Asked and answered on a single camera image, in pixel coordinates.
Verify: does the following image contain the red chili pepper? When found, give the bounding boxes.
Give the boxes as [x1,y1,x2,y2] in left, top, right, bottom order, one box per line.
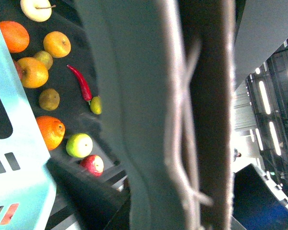
[66,64,93,104]

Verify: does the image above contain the large orange near front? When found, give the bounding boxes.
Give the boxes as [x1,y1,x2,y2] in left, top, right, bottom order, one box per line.
[36,115,65,150]

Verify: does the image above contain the white apple with stem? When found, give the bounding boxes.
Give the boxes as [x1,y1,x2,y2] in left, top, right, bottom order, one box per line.
[20,0,56,23]

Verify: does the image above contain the brown kiwi fruit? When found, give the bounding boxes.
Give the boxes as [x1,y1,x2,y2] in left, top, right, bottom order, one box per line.
[38,88,60,111]

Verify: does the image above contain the large orange mandarin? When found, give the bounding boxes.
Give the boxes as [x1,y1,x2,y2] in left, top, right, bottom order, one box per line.
[0,21,30,53]

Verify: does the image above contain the black fruit display tray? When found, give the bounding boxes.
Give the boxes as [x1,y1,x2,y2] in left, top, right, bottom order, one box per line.
[0,0,126,184]

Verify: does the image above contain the yellow orange apple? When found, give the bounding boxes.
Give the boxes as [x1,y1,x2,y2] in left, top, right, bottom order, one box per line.
[43,31,72,58]

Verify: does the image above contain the light teal plastic basket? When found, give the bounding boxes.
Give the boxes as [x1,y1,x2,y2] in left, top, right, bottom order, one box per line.
[0,31,56,230]

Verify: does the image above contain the red apple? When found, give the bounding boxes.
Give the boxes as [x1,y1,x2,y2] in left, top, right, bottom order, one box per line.
[80,155,104,177]

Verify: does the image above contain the green apple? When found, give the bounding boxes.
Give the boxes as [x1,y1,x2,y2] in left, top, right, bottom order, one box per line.
[65,133,93,158]

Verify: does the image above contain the grey basket handle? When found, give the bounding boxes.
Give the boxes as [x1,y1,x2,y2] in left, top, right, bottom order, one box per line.
[161,0,236,230]

